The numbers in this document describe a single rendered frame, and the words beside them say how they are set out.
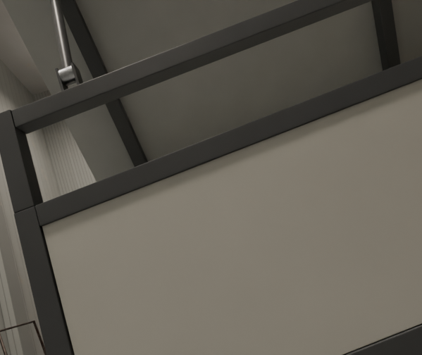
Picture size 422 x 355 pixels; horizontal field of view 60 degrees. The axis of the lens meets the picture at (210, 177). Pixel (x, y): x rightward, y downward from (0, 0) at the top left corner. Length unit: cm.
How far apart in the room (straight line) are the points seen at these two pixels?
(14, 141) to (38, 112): 7
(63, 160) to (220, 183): 888
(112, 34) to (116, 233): 67
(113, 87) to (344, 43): 80
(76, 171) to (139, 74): 858
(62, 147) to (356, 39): 871
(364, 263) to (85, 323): 46
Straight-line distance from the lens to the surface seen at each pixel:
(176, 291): 63
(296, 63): 124
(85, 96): 75
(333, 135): 67
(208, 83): 117
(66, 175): 932
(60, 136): 971
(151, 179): 65
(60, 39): 88
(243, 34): 75
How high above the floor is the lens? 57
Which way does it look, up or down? 15 degrees up
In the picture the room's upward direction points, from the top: 21 degrees counter-clockwise
